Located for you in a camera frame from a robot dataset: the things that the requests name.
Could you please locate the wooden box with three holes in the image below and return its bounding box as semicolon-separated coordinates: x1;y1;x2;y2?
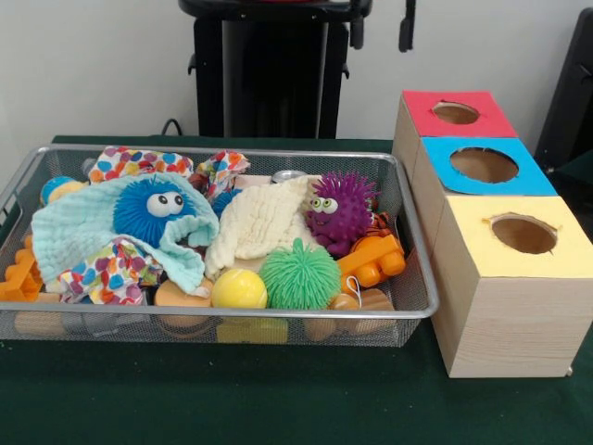
394;90;593;379

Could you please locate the black panel stand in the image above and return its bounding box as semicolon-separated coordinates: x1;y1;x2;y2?
537;9;593;172

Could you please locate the tan orange ball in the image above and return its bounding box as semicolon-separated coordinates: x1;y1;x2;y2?
154;278;214;325

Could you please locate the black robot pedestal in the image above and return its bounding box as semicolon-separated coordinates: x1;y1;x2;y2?
179;0;372;140

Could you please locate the large colourful dotted cloth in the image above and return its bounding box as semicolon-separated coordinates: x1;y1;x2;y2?
88;146;251;200

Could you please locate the small blue yellow ball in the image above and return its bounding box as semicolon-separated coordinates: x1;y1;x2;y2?
39;175;90;206

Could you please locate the shallow clear mesh bin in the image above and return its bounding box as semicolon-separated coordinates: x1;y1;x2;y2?
0;144;441;349

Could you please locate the cream white cloth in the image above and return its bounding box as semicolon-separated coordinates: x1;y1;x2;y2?
204;176;321;279

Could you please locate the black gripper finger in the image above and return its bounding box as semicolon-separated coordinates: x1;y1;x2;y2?
350;0;365;50
399;0;415;53

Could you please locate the mint green cloth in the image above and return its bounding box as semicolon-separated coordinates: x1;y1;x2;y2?
32;172;221;294

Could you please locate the purple spiky ball with eyes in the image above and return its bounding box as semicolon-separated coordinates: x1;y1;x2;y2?
304;170;379;258

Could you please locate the small orange plastic toy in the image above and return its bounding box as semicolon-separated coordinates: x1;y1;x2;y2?
0;235;45;303

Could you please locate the small colourful dotted cloth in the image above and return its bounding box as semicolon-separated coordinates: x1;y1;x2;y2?
57;236;164;305

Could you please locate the orange toy building block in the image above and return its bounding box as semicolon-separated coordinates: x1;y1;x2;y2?
335;230;406;296

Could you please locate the dark green table cloth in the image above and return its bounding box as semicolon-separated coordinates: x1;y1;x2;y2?
0;134;593;445

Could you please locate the green spiky rubber ball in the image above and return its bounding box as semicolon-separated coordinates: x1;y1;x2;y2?
258;239;342;311

